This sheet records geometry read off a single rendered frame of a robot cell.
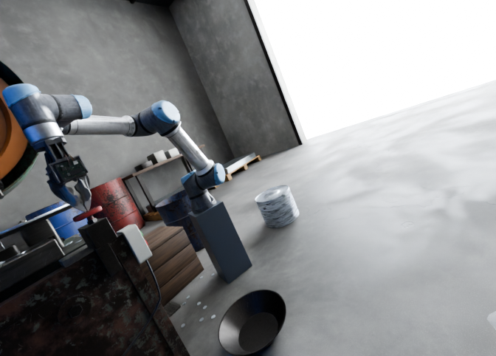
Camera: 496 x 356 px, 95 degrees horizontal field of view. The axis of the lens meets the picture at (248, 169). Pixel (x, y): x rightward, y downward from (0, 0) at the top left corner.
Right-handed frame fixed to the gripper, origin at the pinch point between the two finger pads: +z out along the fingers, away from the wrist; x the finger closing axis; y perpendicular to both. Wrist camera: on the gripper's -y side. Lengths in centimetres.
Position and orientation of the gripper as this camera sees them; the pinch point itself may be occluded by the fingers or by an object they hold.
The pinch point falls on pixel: (84, 207)
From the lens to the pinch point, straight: 82.8
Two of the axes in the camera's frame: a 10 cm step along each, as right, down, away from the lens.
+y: 7.2, -1.9, -6.7
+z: 3.9, 9.1, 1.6
